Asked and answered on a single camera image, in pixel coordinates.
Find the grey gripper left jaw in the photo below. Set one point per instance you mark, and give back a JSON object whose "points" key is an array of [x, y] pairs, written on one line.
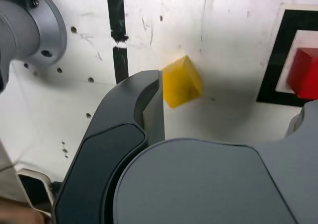
{"points": [[106, 139]]}

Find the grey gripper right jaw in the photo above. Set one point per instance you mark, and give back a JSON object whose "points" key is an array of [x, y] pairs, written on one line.
{"points": [[298, 164]]}

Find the red cube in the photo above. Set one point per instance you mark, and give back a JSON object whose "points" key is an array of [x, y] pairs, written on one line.
{"points": [[305, 77]]}

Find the yellow cube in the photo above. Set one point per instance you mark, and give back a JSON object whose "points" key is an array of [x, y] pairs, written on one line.
{"points": [[181, 82]]}

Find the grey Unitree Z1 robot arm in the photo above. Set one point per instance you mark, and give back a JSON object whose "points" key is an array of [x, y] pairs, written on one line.
{"points": [[20, 22]]}

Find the black tape square outline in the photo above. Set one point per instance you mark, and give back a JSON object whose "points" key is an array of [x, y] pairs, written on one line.
{"points": [[275, 67]]}

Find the person's hand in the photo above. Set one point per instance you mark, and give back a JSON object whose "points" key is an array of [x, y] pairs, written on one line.
{"points": [[20, 212]]}

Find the white rimmed dark box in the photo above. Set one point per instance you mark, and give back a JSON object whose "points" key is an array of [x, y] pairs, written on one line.
{"points": [[34, 186]]}

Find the black tape strip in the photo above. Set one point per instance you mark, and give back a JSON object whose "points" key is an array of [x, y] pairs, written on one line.
{"points": [[115, 10]]}

